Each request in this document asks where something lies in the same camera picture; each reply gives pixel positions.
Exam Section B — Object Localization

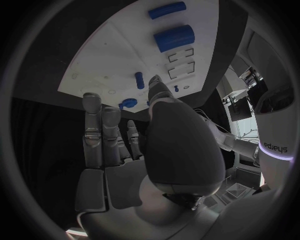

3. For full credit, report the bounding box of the blue gear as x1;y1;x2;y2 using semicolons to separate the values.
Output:
118;98;139;111

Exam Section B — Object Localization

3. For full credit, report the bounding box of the long thin blue cylinder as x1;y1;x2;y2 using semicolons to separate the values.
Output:
147;1;188;20

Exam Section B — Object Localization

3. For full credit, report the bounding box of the white task board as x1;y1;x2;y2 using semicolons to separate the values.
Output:
56;0;220;114

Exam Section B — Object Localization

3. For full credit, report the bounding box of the large blue cylinder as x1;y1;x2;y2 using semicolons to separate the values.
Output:
153;24;197;54

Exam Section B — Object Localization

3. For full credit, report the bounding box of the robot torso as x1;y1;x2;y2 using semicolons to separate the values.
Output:
243;27;298;189

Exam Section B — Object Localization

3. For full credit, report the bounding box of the small blue cylinder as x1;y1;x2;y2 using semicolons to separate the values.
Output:
134;71;145;90

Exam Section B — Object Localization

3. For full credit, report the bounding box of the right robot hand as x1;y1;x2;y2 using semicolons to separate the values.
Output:
74;74;227;240

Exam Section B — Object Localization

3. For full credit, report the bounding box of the dark screen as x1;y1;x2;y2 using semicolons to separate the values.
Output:
230;97;254;122

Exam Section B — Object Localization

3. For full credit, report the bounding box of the white cable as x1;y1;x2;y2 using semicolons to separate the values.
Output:
194;108;234;135

